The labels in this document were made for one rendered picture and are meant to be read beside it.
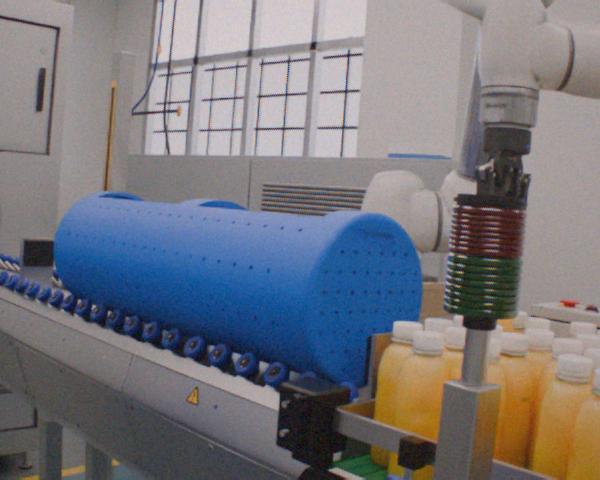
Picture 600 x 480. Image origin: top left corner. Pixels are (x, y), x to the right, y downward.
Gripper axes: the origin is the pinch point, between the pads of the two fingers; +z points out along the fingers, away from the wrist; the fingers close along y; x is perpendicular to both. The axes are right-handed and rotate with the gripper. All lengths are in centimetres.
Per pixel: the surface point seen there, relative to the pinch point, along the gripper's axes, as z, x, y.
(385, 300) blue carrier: 8.4, -16.8, 5.8
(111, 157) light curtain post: -16, -159, -21
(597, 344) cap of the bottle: 9.2, 19.9, 4.8
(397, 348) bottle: 11.6, 0.4, 23.5
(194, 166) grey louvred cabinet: -20, -252, -120
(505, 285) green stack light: -1, 29, 47
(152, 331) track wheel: 21, -63, 20
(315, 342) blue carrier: 14.2, -16.8, 21.3
